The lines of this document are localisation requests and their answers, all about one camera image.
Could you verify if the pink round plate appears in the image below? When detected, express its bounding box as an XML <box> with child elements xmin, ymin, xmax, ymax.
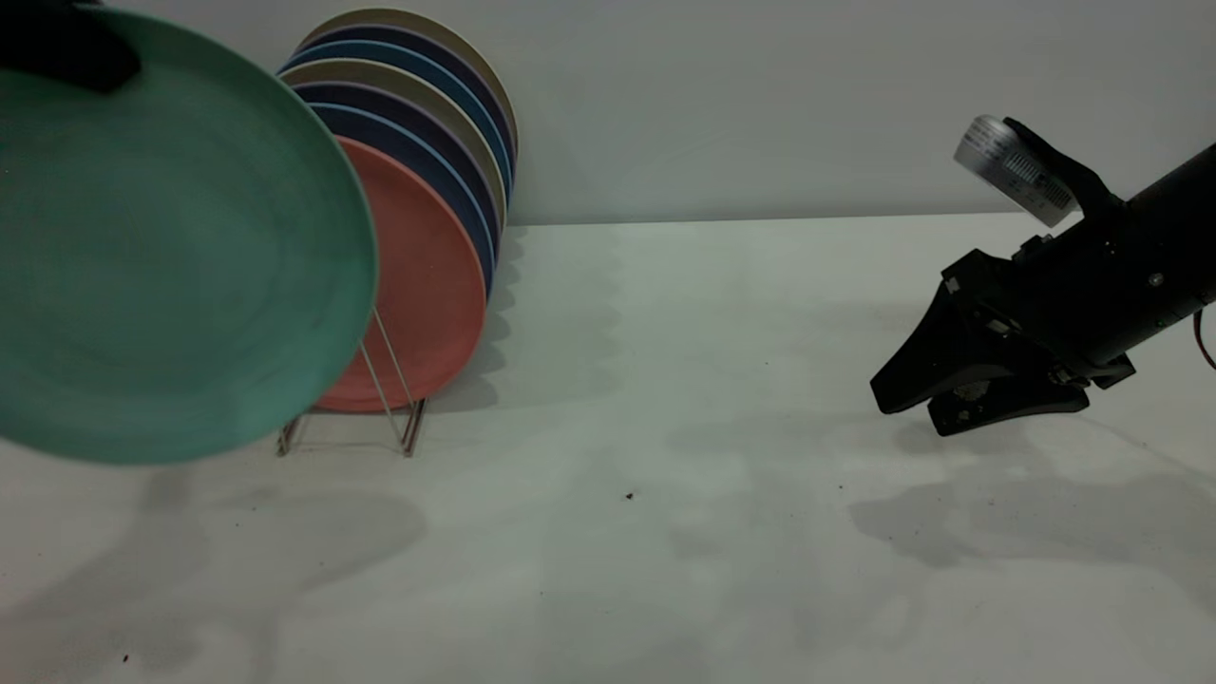
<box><xmin>313</xmin><ymin>136</ymin><xmax>487</xmax><ymax>413</ymax></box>

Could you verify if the beige round plate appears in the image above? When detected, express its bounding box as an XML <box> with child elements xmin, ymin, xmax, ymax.
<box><xmin>278</xmin><ymin>59</ymin><xmax>509</xmax><ymax>229</ymax></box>
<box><xmin>299</xmin><ymin>8</ymin><xmax>521</xmax><ymax>158</ymax></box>

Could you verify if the dark navy round plate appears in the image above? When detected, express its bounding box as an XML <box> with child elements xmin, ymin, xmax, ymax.
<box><xmin>296</xmin><ymin>25</ymin><xmax>519</xmax><ymax>181</ymax></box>

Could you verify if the blue round plate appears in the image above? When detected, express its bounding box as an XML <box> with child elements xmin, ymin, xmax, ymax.
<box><xmin>278</xmin><ymin>40</ymin><xmax>515</xmax><ymax>205</ymax></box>

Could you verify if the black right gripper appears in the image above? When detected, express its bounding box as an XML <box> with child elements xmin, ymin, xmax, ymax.
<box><xmin>870</xmin><ymin>228</ymin><xmax>1136</xmax><ymax>438</ymax></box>

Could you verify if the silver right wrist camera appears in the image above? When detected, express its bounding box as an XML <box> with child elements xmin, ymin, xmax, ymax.
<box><xmin>954</xmin><ymin>115</ymin><xmax>1128</xmax><ymax>229</ymax></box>

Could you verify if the dark purple plate lilac rim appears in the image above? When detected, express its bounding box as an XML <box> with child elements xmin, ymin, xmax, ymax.
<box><xmin>293</xmin><ymin>82</ymin><xmax>504</xmax><ymax>257</ymax></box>

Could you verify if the green round plate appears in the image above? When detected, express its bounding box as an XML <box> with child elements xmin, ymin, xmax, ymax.
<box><xmin>0</xmin><ymin>8</ymin><xmax>379</xmax><ymax>466</ymax></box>

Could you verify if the metal wire plate rack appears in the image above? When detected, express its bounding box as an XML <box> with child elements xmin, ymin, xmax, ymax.
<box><xmin>275</xmin><ymin>306</ymin><xmax>428</xmax><ymax>459</ymax></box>

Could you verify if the navy plate light blue rim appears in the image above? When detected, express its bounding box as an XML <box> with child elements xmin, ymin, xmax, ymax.
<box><xmin>309</xmin><ymin>103</ymin><xmax>498</xmax><ymax>300</ymax></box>

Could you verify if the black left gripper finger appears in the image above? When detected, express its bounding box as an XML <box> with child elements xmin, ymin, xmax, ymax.
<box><xmin>0</xmin><ymin>0</ymin><xmax>142</xmax><ymax>94</ymax></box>

